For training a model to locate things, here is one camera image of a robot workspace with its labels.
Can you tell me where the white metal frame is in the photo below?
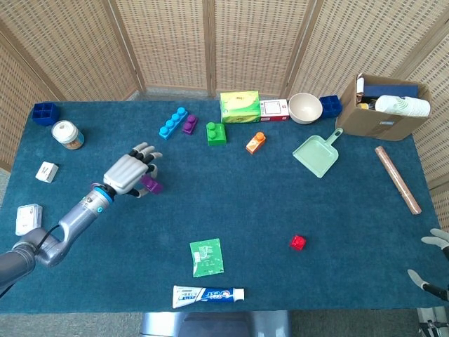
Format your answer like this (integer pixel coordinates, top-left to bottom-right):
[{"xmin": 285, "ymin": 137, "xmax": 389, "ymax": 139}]
[{"xmin": 416, "ymin": 305, "xmax": 449, "ymax": 337}]

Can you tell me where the green toy block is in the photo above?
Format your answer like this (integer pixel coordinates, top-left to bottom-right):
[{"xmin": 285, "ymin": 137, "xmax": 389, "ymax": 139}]
[{"xmin": 206, "ymin": 121, "xmax": 228, "ymax": 147}]

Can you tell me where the red and white box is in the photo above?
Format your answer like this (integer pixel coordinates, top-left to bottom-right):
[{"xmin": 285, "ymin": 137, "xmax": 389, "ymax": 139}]
[{"xmin": 259, "ymin": 98, "xmax": 290, "ymax": 123}]

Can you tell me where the glass jar with white lid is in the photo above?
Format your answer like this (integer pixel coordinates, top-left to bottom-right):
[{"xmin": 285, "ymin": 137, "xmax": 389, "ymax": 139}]
[{"xmin": 51, "ymin": 119, "xmax": 86, "ymax": 151}]

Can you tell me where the green tissue pack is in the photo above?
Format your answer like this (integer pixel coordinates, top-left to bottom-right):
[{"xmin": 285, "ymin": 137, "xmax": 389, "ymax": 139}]
[{"xmin": 219, "ymin": 91, "xmax": 262, "ymax": 124}]

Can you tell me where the cyan long toy block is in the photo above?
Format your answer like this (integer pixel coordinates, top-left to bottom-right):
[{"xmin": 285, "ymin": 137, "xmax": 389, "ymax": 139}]
[{"xmin": 158, "ymin": 107, "xmax": 189, "ymax": 141}]

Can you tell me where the brown cylindrical roll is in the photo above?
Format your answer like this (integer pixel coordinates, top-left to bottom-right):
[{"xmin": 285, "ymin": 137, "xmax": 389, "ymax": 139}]
[{"xmin": 374, "ymin": 145, "xmax": 422, "ymax": 216}]

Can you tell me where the red toy block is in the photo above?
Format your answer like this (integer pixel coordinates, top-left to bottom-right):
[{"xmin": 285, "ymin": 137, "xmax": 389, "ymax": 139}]
[{"xmin": 289, "ymin": 234, "xmax": 308, "ymax": 252}]

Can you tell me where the orange toy block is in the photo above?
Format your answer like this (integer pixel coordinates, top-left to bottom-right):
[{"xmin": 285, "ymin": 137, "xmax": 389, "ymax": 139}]
[{"xmin": 245, "ymin": 131, "xmax": 267, "ymax": 155}]

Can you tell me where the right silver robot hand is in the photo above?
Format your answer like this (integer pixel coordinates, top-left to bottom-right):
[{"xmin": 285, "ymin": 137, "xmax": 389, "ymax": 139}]
[{"xmin": 406, "ymin": 227, "xmax": 449, "ymax": 303}]

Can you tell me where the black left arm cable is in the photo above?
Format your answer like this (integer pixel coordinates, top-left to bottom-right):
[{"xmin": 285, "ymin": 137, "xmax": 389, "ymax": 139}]
[{"xmin": 33, "ymin": 224, "xmax": 66, "ymax": 258}]

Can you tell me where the light green dustpan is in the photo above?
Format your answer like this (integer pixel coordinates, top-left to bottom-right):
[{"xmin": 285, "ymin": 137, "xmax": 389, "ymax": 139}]
[{"xmin": 292, "ymin": 127, "xmax": 344, "ymax": 179}]

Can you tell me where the purple toy block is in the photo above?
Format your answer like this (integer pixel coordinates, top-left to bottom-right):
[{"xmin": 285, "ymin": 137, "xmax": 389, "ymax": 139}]
[{"xmin": 141, "ymin": 175, "xmax": 164, "ymax": 194}]

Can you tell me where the white cube box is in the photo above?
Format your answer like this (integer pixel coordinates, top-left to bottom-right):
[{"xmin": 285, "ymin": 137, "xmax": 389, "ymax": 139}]
[{"xmin": 34, "ymin": 161, "xmax": 60, "ymax": 184}]

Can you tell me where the small purple two-stud block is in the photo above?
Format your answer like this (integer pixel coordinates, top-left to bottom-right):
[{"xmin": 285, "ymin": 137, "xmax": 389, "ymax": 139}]
[{"xmin": 181, "ymin": 114, "xmax": 199, "ymax": 136}]

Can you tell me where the blue white toothpaste tube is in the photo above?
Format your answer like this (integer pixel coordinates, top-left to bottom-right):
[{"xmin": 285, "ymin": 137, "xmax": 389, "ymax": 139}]
[{"xmin": 171, "ymin": 284, "xmax": 246, "ymax": 310}]

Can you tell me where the stack of white paper cups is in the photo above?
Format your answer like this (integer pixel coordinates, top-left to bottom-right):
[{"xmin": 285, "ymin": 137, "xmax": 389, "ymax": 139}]
[{"xmin": 374, "ymin": 94, "xmax": 431, "ymax": 117}]

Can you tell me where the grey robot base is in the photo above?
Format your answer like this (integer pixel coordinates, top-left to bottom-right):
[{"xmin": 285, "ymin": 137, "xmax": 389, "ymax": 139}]
[{"xmin": 140, "ymin": 310, "xmax": 292, "ymax": 337}]

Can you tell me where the green sachet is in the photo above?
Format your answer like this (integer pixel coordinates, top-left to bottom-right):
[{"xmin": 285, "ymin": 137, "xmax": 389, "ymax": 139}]
[{"xmin": 189, "ymin": 237, "xmax": 225, "ymax": 279}]

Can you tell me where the beige bowl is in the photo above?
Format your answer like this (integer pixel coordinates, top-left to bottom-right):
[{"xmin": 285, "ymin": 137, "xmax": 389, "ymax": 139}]
[{"xmin": 288, "ymin": 92, "xmax": 323, "ymax": 125}]

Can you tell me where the woven folding screen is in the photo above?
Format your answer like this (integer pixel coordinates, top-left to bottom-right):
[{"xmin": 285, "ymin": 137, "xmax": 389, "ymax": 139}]
[{"xmin": 0, "ymin": 0, "xmax": 449, "ymax": 232}]

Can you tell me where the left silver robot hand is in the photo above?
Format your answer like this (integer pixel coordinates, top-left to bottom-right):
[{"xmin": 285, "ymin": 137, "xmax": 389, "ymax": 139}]
[{"xmin": 102, "ymin": 141, "xmax": 164, "ymax": 199}]

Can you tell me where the cardboard box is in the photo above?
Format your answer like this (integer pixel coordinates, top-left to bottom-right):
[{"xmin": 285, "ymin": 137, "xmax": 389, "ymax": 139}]
[{"xmin": 335, "ymin": 72, "xmax": 433, "ymax": 142}]

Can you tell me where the white card pack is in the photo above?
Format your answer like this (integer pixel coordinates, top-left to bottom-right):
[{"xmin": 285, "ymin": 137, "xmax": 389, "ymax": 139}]
[{"xmin": 15, "ymin": 203, "xmax": 43, "ymax": 237}]

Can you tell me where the blue compartment tray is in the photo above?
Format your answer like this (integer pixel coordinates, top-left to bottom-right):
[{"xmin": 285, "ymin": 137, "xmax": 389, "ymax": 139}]
[
  {"xmin": 319, "ymin": 95, "xmax": 343, "ymax": 119},
  {"xmin": 32, "ymin": 102, "xmax": 60, "ymax": 126}
]

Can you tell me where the dark blue flat box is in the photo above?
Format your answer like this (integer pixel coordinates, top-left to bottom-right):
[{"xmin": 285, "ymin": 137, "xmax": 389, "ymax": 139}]
[{"xmin": 363, "ymin": 84, "xmax": 420, "ymax": 99}]

